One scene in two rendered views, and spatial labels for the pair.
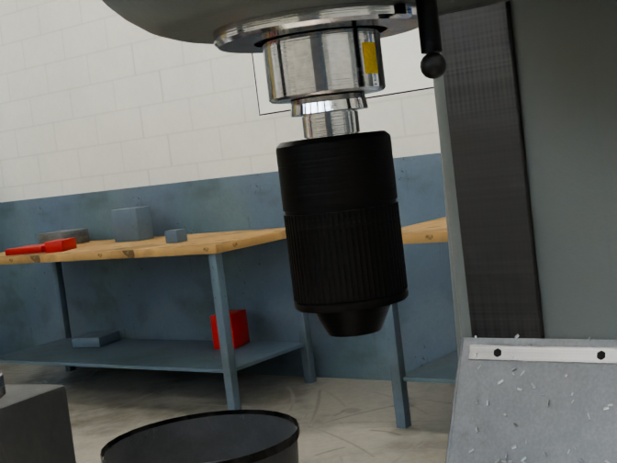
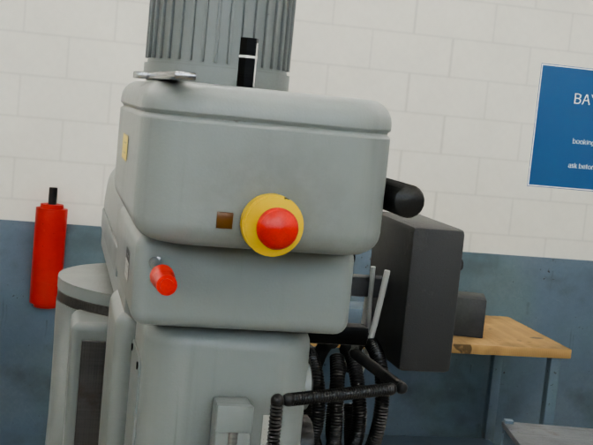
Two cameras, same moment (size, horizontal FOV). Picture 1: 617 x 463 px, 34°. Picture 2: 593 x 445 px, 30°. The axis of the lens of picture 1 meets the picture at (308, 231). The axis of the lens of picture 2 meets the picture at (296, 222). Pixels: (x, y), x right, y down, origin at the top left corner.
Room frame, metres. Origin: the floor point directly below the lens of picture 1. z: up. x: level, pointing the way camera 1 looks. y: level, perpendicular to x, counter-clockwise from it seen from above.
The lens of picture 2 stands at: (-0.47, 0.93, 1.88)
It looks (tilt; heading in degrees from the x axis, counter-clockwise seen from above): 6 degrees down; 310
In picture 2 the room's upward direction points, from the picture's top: 6 degrees clockwise
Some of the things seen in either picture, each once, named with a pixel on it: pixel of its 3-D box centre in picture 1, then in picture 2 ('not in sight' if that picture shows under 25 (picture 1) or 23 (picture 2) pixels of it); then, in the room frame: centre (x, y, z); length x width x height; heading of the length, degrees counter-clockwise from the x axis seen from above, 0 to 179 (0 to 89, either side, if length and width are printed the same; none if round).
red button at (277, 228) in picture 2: not in sight; (276, 228); (0.21, 0.14, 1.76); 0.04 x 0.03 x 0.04; 52
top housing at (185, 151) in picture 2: not in sight; (236, 156); (0.42, -0.02, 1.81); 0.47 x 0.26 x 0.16; 142
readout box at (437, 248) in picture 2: not in sight; (414, 288); (0.45, -0.46, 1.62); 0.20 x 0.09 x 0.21; 142
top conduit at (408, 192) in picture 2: not in sight; (350, 182); (0.35, -0.15, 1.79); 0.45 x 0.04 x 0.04; 142
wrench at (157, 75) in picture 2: not in sight; (166, 75); (0.35, 0.17, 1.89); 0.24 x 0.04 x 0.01; 145
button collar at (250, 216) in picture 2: not in sight; (271, 224); (0.23, 0.13, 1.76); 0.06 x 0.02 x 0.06; 52
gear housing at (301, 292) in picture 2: not in sight; (224, 261); (0.45, -0.04, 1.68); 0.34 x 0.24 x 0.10; 142
